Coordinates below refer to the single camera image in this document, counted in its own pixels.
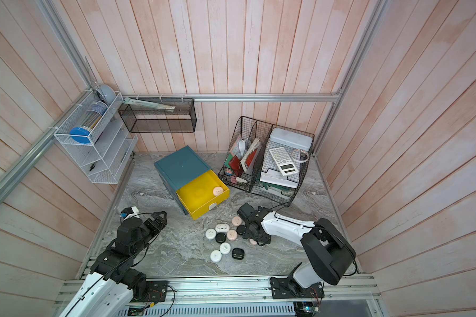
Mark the white plastic box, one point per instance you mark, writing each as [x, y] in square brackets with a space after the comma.
[291, 139]

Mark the black wire desk organizer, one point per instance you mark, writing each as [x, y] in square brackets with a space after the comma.
[250, 143]

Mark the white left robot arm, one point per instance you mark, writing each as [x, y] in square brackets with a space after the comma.
[113, 280]

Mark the blue capped clear tube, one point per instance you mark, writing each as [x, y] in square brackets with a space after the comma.
[81, 132]

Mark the yellow drawer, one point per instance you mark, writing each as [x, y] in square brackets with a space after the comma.
[197, 197]

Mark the white wire mesh shelf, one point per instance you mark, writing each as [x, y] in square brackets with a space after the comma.
[103, 160]

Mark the white oval earphone case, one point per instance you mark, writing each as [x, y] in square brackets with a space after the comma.
[222, 228]

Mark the white calculator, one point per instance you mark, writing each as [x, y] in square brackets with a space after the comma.
[283, 161]

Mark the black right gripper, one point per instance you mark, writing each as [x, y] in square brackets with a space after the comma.
[248, 234]

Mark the black mesh wall basket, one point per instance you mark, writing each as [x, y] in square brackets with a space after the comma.
[158, 115]

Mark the red booklet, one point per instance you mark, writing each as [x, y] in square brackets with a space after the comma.
[235, 166]

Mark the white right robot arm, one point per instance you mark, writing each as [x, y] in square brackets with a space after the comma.
[329, 254]

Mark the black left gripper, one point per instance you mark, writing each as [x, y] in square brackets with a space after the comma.
[157, 229]

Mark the teal drawer cabinet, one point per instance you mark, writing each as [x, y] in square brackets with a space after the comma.
[179, 169]

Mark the white round earphone case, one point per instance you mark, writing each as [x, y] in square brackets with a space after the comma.
[225, 248]
[215, 256]
[210, 234]

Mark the grey blue bowl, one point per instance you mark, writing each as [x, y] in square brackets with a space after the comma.
[106, 94]

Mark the aluminium frame rail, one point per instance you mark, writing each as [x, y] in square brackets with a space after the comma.
[13, 177]

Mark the pink earphone case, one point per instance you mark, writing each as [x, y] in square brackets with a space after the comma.
[218, 191]
[236, 221]
[232, 235]

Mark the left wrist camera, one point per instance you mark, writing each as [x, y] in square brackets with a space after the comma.
[129, 212]

